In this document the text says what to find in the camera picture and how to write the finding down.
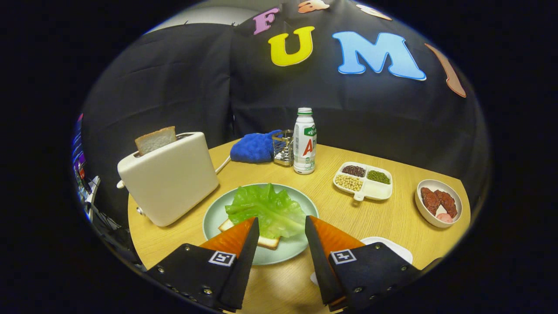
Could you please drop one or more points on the white drink bottle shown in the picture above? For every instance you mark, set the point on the white drink bottle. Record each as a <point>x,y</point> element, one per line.
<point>304,144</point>

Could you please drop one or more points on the white divided dish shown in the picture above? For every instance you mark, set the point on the white divided dish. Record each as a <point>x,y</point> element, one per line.
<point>375,190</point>

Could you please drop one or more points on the white sandwich bread slice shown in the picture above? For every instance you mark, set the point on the white sandwich bread slice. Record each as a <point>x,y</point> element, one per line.
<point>268,242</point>

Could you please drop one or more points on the green lettuce leaf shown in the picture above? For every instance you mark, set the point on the green lettuce leaf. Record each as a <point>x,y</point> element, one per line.
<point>266,209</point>

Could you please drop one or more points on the black backdrop cloth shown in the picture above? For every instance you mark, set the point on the black backdrop cloth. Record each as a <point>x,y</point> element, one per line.
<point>174,87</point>

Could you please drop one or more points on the dark red meat piece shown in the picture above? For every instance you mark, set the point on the dark red meat piece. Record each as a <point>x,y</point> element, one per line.
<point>448,203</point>
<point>430,200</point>

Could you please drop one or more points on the pile of yellow soybeans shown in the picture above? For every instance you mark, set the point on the pile of yellow soybeans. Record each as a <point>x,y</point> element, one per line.
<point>348,182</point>

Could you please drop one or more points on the pile of green beans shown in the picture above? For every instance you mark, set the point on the pile of green beans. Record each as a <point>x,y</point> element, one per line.
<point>378,176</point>

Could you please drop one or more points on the pale pink ham slice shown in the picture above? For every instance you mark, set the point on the pale pink ham slice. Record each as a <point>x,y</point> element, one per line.
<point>444,217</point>

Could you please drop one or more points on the toasted bread slice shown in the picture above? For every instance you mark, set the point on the toasted bread slice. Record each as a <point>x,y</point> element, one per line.
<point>154,139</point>

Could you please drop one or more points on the pile of dark red beans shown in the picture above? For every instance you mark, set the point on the pile of dark red beans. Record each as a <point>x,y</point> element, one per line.
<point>353,170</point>

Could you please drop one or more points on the blue fluffy cloth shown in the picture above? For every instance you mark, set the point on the blue fluffy cloth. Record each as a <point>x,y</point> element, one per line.
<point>255,148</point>

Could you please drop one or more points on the light green plate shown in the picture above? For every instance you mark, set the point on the light green plate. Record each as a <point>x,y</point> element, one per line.
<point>213,218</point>

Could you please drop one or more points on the small white square plate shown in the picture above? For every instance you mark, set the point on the small white square plate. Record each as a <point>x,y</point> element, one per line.
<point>392,247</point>

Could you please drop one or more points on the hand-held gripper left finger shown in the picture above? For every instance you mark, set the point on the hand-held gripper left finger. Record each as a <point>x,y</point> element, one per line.
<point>244,270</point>

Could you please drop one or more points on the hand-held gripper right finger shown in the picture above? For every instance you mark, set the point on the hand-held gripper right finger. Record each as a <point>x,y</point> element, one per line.
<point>318,266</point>

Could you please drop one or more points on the white bowl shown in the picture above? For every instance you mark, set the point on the white bowl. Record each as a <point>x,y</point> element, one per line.
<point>422,210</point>

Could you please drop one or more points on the cream white toaster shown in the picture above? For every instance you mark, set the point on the cream white toaster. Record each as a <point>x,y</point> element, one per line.
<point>170,183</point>

